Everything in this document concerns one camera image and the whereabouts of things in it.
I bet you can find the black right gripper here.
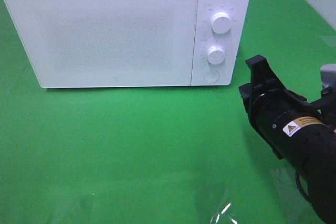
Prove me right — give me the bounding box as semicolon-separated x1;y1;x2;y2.
239;55;328;160

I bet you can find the round door release button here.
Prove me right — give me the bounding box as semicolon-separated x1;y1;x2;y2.
204;70;220;83

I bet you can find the white microwave door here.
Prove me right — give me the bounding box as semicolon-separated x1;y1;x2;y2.
4;0;197;88

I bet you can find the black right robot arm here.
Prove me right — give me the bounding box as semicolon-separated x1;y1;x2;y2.
239;55;335;223

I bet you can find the lower white microwave knob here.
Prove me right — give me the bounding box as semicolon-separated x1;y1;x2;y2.
206;46;226;65

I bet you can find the white microwave knob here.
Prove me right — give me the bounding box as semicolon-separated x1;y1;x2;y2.
206;46;226;65
210;9;232;34

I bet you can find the upper white microwave knob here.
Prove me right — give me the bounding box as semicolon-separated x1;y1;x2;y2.
210;9;232;34

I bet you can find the green table cloth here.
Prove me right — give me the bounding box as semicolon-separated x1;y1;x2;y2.
1;0;335;223

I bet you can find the clear plastic film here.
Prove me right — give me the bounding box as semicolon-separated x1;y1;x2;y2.
210;200;238;224

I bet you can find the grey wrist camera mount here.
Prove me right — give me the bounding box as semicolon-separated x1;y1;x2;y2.
320;63;336;91

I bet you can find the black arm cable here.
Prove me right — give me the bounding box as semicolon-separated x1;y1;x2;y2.
294;170;310;201

